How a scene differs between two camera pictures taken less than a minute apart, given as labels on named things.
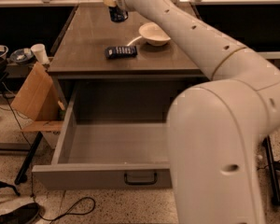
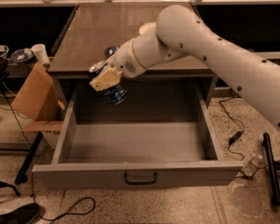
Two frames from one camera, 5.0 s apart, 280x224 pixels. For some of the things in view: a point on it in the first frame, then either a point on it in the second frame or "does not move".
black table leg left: x=21 y=175 does not move
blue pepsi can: x=118 y=13 -> x=117 y=95
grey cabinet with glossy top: x=92 y=45 does not move
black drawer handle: x=142 y=183 does not move
